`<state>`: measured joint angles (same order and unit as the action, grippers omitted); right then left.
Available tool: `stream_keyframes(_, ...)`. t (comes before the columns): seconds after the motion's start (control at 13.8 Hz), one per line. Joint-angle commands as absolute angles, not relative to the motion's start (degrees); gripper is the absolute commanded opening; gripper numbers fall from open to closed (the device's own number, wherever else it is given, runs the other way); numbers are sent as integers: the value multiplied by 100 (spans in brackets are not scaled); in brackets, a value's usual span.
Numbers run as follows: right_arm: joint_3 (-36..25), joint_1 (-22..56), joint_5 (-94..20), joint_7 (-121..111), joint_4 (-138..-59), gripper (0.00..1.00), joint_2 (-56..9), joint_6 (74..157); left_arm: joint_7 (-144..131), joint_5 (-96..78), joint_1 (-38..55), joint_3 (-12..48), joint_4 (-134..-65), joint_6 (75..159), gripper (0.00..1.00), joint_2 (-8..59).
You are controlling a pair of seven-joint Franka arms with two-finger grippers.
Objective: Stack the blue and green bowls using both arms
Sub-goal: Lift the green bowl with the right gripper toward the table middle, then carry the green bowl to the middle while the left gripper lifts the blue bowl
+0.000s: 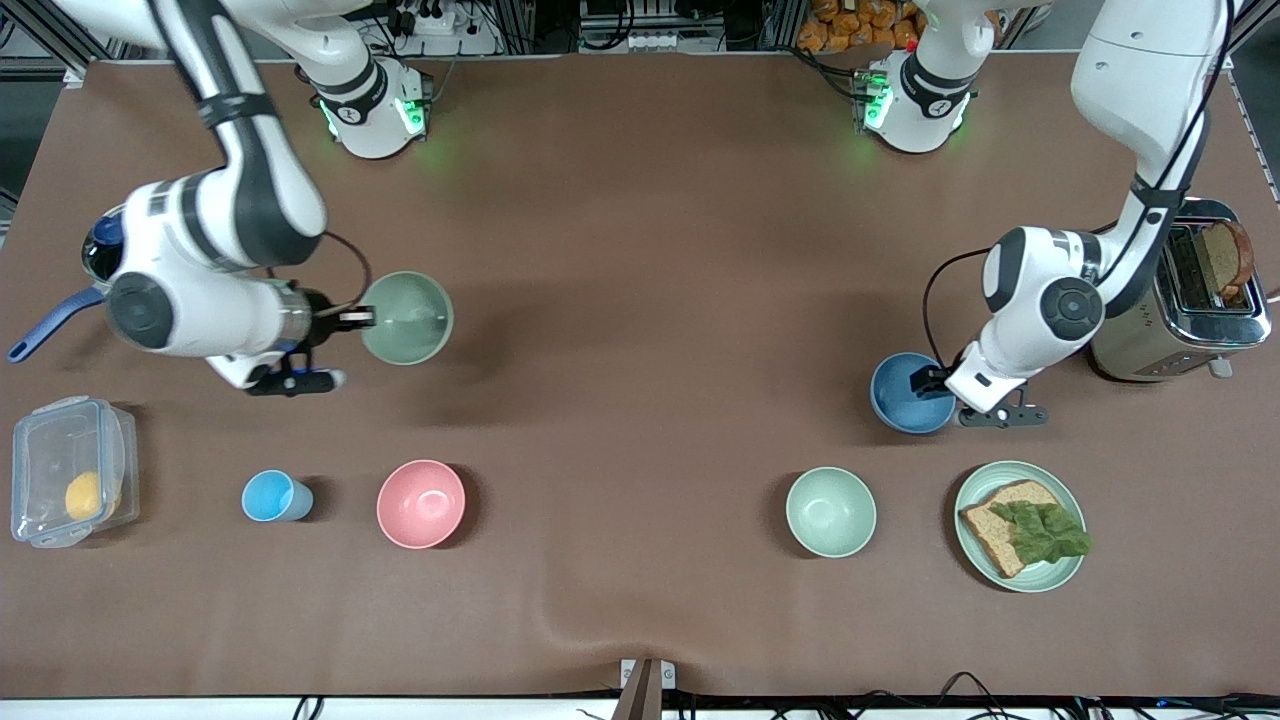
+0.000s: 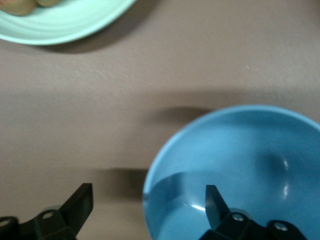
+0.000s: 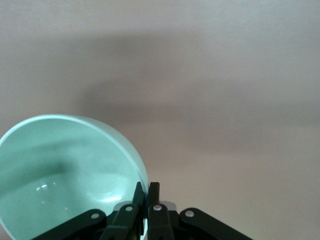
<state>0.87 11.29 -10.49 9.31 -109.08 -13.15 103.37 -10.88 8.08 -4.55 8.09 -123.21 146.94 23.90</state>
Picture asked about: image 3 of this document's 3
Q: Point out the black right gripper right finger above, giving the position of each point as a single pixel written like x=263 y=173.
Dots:
x=160 y=222

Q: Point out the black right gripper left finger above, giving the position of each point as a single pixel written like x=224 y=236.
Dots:
x=122 y=220

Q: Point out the pale green bowl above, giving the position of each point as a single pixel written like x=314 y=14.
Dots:
x=62 y=162

